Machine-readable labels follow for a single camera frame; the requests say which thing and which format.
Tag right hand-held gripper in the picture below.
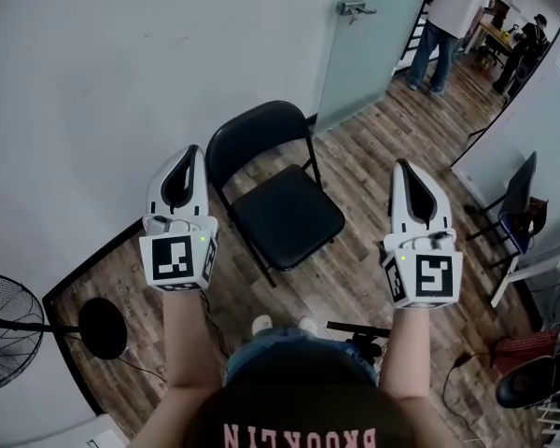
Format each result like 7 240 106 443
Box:
381 159 464 310

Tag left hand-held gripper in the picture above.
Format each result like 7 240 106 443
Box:
138 145 220 293

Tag black folding chair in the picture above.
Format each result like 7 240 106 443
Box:
204 100 346 288

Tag person's left forearm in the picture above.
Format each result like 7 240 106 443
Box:
139 289 223 448

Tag person's right forearm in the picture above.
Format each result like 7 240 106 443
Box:
376 304 468 448

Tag white table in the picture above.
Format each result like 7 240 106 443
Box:
489 212 560 307

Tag black bar device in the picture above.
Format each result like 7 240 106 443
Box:
326 320 393 358

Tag black standing fan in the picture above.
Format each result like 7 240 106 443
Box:
0 270 130 394

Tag person's left white shoe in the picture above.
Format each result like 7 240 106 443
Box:
251 314 274 338

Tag frosted glass door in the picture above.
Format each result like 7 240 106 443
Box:
315 0 433 137

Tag blue jeans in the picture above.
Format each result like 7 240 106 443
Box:
224 327 379 386

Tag red patterned cloth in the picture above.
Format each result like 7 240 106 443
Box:
492 331 560 372

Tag black round seat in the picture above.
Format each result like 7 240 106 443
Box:
496 357 560 409

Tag black shirt with pink print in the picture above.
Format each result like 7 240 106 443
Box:
193 336 430 448

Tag grey chair with black frame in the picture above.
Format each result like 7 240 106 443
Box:
466 150 550 270

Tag thin black cable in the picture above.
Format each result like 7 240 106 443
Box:
199 291 231 358

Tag black power cable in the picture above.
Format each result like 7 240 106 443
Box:
442 350 491 433

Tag metal door handle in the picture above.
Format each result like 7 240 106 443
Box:
335 0 378 26

